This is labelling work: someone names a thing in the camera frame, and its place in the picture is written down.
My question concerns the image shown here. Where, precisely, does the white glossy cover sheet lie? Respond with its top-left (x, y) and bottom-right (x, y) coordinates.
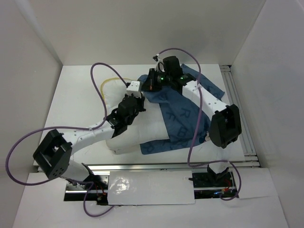
top-left (107, 171), bottom-right (195, 206)

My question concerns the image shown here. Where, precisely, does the white pillow yellow underside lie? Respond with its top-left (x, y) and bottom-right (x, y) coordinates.
top-left (100, 78), bottom-right (169, 154)

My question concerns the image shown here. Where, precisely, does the blue printed pillowcase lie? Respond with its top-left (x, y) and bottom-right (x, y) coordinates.
top-left (140, 74), bottom-right (225, 155)

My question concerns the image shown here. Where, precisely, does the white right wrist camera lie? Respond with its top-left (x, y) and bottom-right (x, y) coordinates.
top-left (152, 54), bottom-right (164, 72)

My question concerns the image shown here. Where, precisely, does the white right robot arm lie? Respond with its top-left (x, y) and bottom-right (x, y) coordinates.
top-left (139, 56), bottom-right (242, 186)

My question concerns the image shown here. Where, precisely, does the aluminium front rail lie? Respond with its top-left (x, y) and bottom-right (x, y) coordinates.
top-left (88, 160), bottom-right (260, 172)

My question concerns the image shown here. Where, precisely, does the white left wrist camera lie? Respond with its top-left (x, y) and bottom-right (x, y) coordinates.
top-left (126, 81), bottom-right (142, 98)

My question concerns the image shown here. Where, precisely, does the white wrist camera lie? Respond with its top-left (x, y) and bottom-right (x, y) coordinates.
top-left (152, 54), bottom-right (164, 72)
top-left (126, 81), bottom-right (142, 98)

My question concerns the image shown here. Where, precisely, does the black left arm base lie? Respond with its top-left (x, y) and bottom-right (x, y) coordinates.
top-left (64, 163), bottom-right (109, 206)

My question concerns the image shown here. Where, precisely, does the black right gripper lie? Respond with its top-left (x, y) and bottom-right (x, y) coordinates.
top-left (140, 68), bottom-right (171, 92)

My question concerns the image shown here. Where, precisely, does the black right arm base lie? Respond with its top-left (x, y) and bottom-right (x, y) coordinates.
top-left (188, 167), bottom-right (238, 200)

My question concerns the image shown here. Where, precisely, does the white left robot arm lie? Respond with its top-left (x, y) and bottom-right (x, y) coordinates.
top-left (33, 95), bottom-right (145, 190)

